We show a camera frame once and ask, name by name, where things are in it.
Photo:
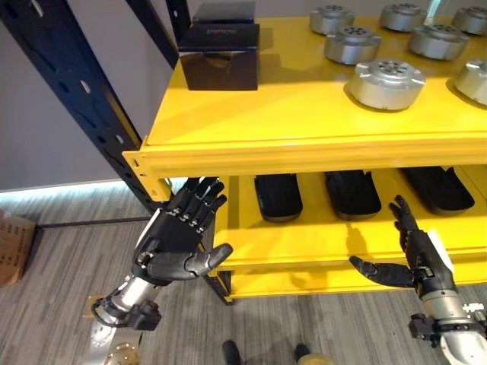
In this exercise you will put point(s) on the silver round motor part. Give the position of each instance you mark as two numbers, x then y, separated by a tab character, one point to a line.
473	81
403	16
437	41
352	43
331	18
472	19
386	85

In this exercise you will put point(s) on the black glossy box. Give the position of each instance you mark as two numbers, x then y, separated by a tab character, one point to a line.
223	13
221	57

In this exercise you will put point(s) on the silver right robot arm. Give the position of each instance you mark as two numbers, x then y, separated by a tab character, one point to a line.
451	319

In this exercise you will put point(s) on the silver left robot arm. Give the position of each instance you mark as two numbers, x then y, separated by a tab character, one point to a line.
121	304

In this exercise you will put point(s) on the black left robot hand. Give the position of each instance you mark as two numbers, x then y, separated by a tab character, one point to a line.
173	243

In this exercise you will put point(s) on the black sole-shaped part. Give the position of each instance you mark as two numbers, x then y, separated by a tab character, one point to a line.
437	190
277	197
352	195

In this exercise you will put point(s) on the brown cardboard box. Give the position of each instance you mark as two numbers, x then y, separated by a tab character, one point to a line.
13	247

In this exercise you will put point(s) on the dark robot foot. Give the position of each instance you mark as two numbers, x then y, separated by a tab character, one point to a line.
231	353
302	351

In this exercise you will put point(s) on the yellow metal shelf rack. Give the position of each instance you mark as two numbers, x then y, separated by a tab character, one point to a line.
304	125

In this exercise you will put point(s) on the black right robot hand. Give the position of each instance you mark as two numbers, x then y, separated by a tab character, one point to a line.
418	254

